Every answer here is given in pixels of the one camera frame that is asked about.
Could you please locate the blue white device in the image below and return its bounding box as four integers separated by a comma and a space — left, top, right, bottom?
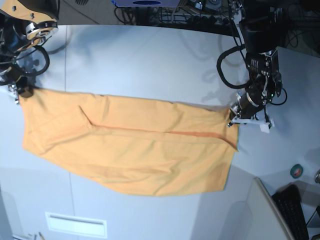
111, 0, 181, 8

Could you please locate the metal knob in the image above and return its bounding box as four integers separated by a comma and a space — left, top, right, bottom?
314, 170, 320, 184

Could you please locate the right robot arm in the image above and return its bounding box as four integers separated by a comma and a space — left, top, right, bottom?
0, 0, 60, 102

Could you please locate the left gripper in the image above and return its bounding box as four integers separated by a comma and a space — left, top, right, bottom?
229, 86, 267, 120

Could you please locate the orange t-shirt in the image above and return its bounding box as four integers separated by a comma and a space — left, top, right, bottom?
19, 89, 239, 197

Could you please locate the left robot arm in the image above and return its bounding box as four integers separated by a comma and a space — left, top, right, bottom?
216, 0, 285, 126

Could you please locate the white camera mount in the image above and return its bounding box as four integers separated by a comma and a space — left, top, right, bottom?
8, 83, 20, 105
227, 111, 275, 134

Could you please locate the grey side panel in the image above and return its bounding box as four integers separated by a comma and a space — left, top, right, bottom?
219, 177, 294, 240

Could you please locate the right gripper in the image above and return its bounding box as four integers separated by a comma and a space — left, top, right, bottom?
0, 66, 34, 98

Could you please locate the black keyboard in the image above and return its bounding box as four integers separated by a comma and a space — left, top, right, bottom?
272, 184, 309, 240

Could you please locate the green tape roll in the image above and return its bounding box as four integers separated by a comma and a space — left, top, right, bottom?
290, 164, 304, 179

